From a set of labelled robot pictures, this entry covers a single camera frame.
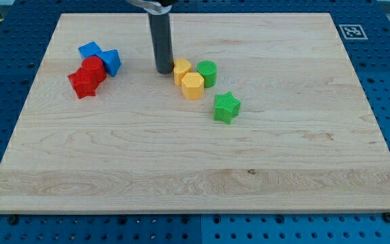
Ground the silver clamp on rod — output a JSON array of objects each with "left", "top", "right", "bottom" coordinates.
[{"left": 126, "top": 0, "right": 177, "bottom": 15}]

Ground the green star block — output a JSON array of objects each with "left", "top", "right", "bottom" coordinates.
[{"left": 213, "top": 91, "right": 241, "bottom": 125}]

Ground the green cylinder block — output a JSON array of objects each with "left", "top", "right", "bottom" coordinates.
[{"left": 196, "top": 60, "right": 217, "bottom": 88}]

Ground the white fiducial marker tag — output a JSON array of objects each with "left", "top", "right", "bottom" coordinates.
[{"left": 339, "top": 24, "right": 368, "bottom": 40}]

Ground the yellow heart block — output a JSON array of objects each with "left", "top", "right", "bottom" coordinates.
[{"left": 173, "top": 58, "right": 192, "bottom": 86}]

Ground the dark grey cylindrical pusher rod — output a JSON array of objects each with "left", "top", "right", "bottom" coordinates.
[{"left": 148, "top": 13, "right": 174, "bottom": 75}]

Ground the red cylinder block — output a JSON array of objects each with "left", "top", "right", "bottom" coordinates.
[{"left": 81, "top": 56, "right": 107, "bottom": 85}]

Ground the blue cube block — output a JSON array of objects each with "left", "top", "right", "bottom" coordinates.
[{"left": 78, "top": 41, "right": 102, "bottom": 59}]

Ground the blue pentagon block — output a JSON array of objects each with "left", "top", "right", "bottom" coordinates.
[{"left": 97, "top": 49, "right": 121, "bottom": 77}]

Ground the black board stop bolt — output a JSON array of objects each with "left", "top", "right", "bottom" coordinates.
[
  {"left": 7, "top": 215, "right": 19, "bottom": 226},
  {"left": 382, "top": 212, "right": 390, "bottom": 223}
]

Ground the red star block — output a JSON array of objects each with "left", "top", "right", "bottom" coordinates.
[{"left": 68, "top": 68, "right": 99, "bottom": 99}]

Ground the yellow hexagon block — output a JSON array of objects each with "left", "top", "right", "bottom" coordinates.
[{"left": 181, "top": 73, "right": 204, "bottom": 100}]

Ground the wooden board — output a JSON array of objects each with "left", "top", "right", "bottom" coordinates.
[{"left": 0, "top": 13, "right": 390, "bottom": 215}]

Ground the black board stop bolt right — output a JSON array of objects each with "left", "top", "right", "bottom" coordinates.
[{"left": 382, "top": 212, "right": 390, "bottom": 223}]

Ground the black board stop bolt left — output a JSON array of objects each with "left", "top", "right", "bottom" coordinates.
[{"left": 7, "top": 215, "right": 19, "bottom": 226}]

